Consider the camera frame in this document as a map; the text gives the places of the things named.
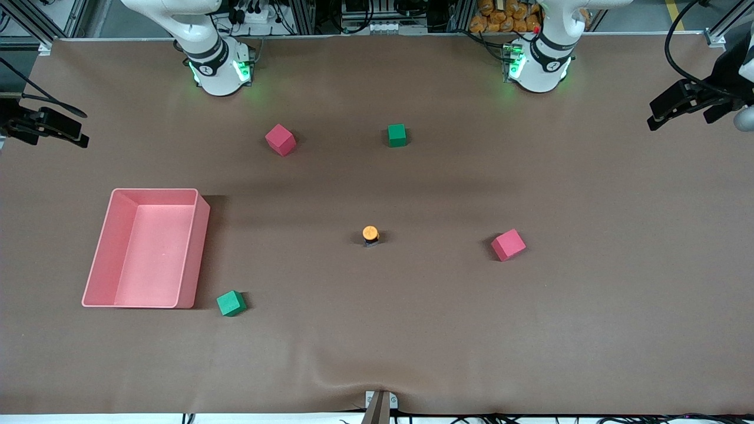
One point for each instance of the orange-capped black push button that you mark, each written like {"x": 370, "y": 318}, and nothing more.
{"x": 370, "y": 233}

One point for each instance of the brown table mat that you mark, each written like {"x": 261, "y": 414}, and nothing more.
{"x": 377, "y": 330}

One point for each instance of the pink plastic tray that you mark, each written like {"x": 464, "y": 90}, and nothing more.
{"x": 159, "y": 259}

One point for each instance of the white power strip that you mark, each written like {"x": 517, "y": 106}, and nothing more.
{"x": 256, "y": 16}

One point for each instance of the pink foam cube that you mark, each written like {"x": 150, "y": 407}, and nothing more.
{"x": 508, "y": 245}
{"x": 280, "y": 140}

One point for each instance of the grey metal mount bracket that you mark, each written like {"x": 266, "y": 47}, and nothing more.
{"x": 380, "y": 406}

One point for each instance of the green foam cube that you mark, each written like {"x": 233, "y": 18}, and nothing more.
{"x": 397, "y": 135}
{"x": 231, "y": 304}

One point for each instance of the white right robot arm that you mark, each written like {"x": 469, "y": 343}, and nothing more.
{"x": 218, "y": 76}

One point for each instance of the pile of orange snacks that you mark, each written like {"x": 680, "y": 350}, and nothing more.
{"x": 500, "y": 17}

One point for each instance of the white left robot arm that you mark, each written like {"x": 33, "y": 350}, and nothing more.
{"x": 539, "y": 70}

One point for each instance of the aluminium frame post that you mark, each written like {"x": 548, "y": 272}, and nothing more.
{"x": 724, "y": 26}
{"x": 35, "y": 26}

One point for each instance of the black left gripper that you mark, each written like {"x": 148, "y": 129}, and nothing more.
{"x": 720, "y": 76}

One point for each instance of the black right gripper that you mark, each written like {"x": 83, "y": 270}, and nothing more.
{"x": 13, "y": 122}

